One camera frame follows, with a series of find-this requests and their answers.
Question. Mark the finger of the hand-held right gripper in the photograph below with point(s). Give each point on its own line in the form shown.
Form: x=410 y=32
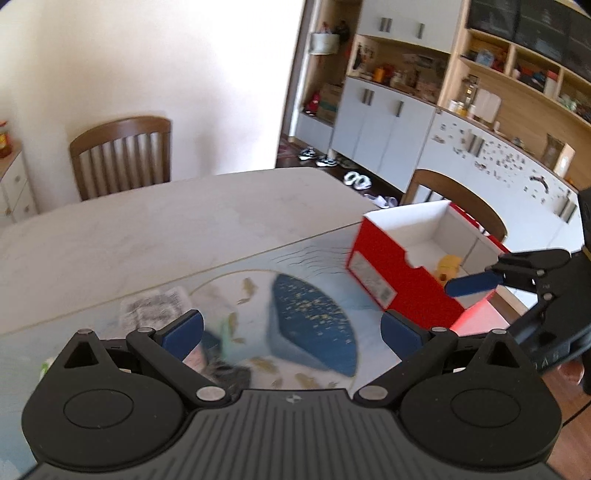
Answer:
x=468 y=284

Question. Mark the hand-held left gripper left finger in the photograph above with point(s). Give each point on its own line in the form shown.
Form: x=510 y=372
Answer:
x=184 y=331

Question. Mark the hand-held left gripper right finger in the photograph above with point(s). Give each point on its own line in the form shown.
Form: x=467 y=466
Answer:
x=400 y=333

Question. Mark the red cardboard box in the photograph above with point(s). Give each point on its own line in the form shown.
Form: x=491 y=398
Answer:
x=383 y=249

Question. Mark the white marble desktop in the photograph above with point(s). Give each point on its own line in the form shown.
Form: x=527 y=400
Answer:
x=138 y=221

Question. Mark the yellow plush toy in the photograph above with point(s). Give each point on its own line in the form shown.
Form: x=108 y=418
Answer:
x=450 y=266

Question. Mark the clear packaged snack bag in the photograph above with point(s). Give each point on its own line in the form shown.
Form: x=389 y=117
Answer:
x=195 y=359

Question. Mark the white printed packet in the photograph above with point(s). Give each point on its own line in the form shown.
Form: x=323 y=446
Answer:
x=152 y=304

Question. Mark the mint green plastic stick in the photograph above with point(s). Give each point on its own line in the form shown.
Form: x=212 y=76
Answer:
x=227 y=333

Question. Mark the printed clear desk mat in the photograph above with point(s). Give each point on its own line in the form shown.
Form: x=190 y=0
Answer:
x=307 y=314

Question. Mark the brown wooden chair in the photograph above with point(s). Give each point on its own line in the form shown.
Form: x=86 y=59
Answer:
x=120 y=127
x=461 y=184

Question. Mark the white slipper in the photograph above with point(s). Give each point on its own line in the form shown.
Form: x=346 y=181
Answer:
x=383 y=201

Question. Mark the white stickered cabinet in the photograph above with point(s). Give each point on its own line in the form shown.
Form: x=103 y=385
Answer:
x=508 y=157

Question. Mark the white shoe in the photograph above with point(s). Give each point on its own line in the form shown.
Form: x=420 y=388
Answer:
x=352 y=179
x=364 y=182

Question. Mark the brown paper bag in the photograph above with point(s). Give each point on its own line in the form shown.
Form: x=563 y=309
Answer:
x=556 y=154

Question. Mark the white board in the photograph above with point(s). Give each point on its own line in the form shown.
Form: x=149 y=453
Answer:
x=487 y=105

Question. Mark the tall grey cabinet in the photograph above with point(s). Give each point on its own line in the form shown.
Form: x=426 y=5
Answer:
x=369 y=134

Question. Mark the dark sneaker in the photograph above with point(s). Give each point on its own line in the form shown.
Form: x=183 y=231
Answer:
x=327 y=161
x=307 y=153

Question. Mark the patterned red rug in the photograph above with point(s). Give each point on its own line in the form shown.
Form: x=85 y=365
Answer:
x=287 y=150

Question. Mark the low grey cabinet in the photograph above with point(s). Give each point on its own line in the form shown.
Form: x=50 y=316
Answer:
x=311 y=131

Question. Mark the white drawer cabinet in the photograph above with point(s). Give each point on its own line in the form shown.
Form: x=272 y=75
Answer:
x=16 y=189

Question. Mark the cardboard box on shelf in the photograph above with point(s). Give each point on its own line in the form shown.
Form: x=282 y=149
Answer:
x=330 y=99

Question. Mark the red bag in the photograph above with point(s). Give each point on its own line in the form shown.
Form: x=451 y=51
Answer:
x=314 y=102

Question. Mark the red-lidded jar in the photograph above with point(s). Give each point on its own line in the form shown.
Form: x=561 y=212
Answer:
x=3 y=141

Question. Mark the dark glass cabinet doors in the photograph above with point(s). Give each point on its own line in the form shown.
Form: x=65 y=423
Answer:
x=540 y=27

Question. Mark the white upper cabinet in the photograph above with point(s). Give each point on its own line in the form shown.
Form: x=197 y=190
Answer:
x=406 y=23

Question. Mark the pale hanging tote bag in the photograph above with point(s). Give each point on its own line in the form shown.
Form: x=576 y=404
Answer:
x=323 y=44

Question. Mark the wooden wall shelf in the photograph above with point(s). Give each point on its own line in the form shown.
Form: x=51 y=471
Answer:
x=521 y=106

